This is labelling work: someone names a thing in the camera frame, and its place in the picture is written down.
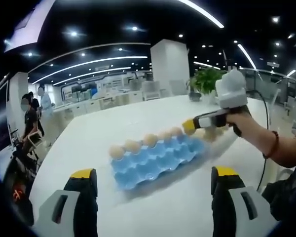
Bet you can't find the cluster of brown eggs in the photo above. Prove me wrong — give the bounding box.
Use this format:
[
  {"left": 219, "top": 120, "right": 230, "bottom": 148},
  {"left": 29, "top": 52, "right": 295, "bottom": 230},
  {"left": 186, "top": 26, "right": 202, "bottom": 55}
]
[{"left": 194, "top": 127, "right": 225, "bottom": 143}]

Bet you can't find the white square pillar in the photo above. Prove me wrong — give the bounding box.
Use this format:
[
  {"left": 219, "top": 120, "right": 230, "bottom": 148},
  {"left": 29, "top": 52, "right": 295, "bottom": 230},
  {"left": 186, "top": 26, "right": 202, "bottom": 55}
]
[{"left": 150, "top": 39, "right": 190, "bottom": 98}]

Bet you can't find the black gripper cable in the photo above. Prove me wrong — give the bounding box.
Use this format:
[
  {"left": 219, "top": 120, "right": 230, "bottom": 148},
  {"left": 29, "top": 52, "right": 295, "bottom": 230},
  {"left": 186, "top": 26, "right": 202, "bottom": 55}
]
[{"left": 245, "top": 91, "right": 271, "bottom": 192}]

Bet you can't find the person's right hand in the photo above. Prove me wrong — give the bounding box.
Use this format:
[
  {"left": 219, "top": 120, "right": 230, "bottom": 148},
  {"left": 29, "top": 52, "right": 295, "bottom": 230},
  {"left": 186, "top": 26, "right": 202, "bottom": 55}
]
[{"left": 225, "top": 105, "right": 274, "bottom": 156}]

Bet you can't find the white cabinet row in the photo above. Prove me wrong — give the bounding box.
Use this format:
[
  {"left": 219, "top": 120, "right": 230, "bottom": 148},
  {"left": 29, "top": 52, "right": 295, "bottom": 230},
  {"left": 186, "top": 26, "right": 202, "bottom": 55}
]
[{"left": 53, "top": 91, "right": 151, "bottom": 117}]

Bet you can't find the white table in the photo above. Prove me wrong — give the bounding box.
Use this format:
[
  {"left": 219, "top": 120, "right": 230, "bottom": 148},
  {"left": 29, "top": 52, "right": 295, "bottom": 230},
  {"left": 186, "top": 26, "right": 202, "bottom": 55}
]
[{"left": 31, "top": 95, "right": 269, "bottom": 237}]

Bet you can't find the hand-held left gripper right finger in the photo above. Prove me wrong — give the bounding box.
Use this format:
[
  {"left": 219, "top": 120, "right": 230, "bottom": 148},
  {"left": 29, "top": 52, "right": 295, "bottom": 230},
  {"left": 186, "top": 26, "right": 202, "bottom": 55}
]
[{"left": 211, "top": 165, "right": 279, "bottom": 237}]

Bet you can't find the single brown egg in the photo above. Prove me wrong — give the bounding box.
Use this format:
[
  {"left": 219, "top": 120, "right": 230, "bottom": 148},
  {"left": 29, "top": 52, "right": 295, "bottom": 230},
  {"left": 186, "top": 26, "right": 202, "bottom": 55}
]
[
  {"left": 159, "top": 130, "right": 173, "bottom": 143},
  {"left": 124, "top": 139, "right": 141, "bottom": 153},
  {"left": 109, "top": 145, "right": 125, "bottom": 159},
  {"left": 171, "top": 126, "right": 184, "bottom": 138},
  {"left": 143, "top": 133, "right": 158, "bottom": 147}
]

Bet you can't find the red bead bracelet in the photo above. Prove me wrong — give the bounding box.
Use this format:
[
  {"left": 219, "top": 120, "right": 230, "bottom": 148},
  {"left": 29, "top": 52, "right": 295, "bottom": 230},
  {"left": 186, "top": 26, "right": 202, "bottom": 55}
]
[{"left": 262, "top": 130, "right": 279, "bottom": 159}]

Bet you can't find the blue egg tray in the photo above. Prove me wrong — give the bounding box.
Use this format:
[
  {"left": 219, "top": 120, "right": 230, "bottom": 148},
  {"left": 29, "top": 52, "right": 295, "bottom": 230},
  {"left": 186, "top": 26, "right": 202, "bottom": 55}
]
[{"left": 110, "top": 134, "right": 212, "bottom": 191}]

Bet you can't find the grey office chair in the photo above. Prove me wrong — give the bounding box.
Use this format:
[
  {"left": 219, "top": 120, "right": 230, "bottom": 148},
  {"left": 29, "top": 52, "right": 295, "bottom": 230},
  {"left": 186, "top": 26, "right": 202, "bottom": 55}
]
[{"left": 285, "top": 95, "right": 296, "bottom": 117}]

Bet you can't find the person's dark patterned shirt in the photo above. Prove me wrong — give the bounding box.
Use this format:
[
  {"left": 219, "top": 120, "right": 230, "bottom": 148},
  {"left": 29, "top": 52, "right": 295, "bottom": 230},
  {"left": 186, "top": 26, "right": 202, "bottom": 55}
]
[{"left": 262, "top": 138, "right": 296, "bottom": 223}]

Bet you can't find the white mesh chair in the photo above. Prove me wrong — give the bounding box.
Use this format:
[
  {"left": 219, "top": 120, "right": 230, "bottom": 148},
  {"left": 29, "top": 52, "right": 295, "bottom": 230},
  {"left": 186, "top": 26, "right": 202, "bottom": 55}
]
[{"left": 141, "top": 80, "right": 161, "bottom": 101}]

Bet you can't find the green potted plant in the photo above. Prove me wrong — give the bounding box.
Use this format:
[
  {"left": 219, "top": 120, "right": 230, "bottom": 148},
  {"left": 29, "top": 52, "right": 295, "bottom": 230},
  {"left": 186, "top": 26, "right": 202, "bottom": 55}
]
[{"left": 186, "top": 68, "right": 227, "bottom": 104}]

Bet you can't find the white frame office chair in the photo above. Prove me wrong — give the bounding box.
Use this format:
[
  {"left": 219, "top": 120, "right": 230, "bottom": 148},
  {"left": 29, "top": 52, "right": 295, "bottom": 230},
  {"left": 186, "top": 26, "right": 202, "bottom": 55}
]
[{"left": 26, "top": 130, "right": 44, "bottom": 151}]

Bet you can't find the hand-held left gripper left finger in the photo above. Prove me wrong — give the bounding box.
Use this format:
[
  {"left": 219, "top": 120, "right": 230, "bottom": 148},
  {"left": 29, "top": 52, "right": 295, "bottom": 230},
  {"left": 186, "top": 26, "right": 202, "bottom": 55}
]
[{"left": 33, "top": 168, "right": 99, "bottom": 237}]

